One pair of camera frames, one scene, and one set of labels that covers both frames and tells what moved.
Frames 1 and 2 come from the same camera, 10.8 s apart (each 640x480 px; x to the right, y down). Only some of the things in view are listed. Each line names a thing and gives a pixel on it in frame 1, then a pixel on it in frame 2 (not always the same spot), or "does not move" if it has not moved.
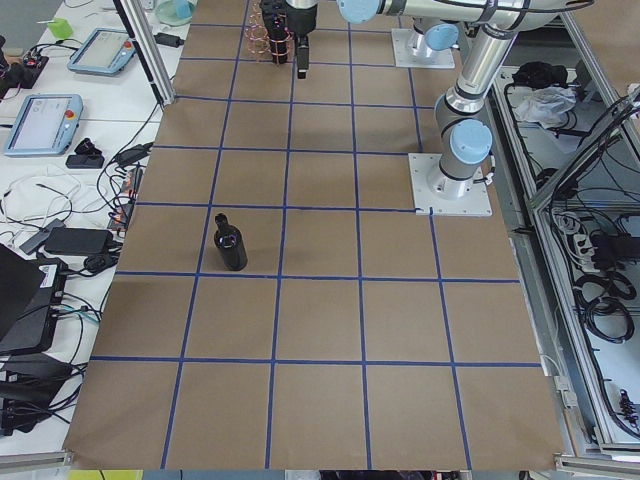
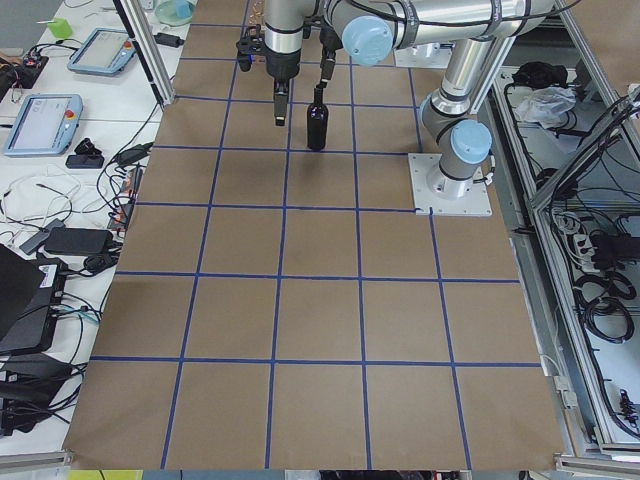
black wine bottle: x=229 y=241 → x=317 y=122
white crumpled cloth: x=546 y=105 does not move
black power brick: x=78 y=241 does not move
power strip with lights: x=127 y=201 does not move
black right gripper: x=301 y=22 → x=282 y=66
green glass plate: x=167 y=14 does not move
